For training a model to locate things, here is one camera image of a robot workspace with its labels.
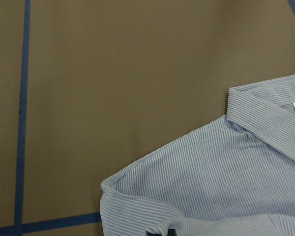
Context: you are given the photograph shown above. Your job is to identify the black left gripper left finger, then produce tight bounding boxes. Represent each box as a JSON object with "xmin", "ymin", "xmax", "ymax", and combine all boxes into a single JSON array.
[{"xmin": 146, "ymin": 229, "xmax": 166, "ymax": 236}]

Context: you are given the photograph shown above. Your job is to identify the light blue striped shirt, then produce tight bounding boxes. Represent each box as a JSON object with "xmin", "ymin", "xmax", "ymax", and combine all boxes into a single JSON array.
[{"xmin": 100, "ymin": 74, "xmax": 295, "ymax": 236}]

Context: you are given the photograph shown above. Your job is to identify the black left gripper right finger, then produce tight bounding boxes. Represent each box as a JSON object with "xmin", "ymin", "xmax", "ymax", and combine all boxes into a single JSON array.
[{"xmin": 167, "ymin": 229, "xmax": 177, "ymax": 236}]

